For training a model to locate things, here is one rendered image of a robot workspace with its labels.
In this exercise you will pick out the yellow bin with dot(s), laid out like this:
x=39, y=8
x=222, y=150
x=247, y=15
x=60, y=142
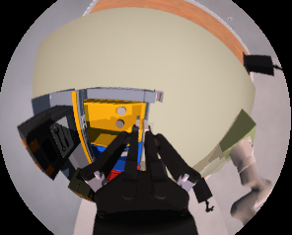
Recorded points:
x=101, y=116

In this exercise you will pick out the blue open bin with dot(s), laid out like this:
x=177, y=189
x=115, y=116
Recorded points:
x=119, y=166

